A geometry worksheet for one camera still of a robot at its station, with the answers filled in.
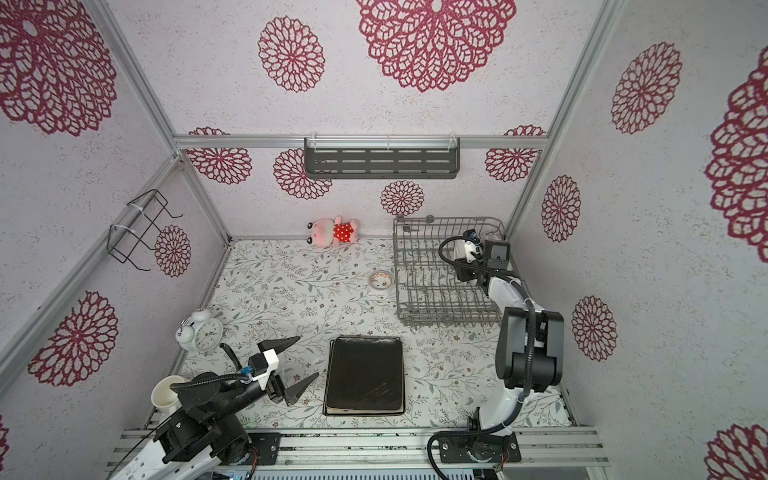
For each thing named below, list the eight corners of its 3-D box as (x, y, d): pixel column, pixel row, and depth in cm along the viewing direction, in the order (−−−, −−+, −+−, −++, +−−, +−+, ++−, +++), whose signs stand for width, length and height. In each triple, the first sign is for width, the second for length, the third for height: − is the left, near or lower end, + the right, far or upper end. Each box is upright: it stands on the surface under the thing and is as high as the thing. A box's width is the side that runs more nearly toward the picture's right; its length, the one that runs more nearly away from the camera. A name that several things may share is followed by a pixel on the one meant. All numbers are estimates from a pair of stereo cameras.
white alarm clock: (193, 354, 92) (169, 335, 82) (213, 327, 98) (193, 306, 88) (209, 359, 91) (188, 341, 81) (229, 331, 97) (211, 311, 87)
